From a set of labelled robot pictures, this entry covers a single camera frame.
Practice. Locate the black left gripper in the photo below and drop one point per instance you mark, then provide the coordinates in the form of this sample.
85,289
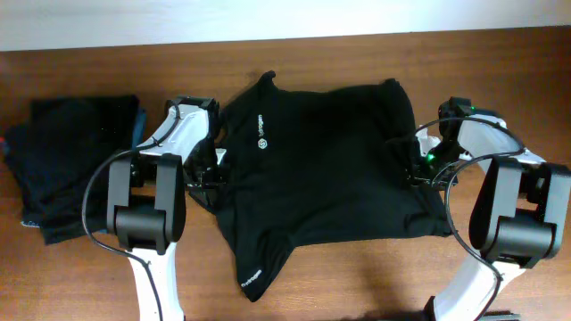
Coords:
205,167

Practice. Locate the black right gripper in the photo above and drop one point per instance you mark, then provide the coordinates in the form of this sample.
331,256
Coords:
422,168

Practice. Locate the black t-shirt with logo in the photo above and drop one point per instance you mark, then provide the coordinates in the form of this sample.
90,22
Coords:
305,168

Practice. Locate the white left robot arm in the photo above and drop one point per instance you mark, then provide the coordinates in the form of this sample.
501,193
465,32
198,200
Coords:
146,204

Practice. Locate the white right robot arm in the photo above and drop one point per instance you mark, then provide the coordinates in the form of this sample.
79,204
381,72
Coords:
519,215

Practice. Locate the stack of folded dark clothes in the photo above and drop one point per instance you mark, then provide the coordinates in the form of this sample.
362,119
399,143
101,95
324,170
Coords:
53,155

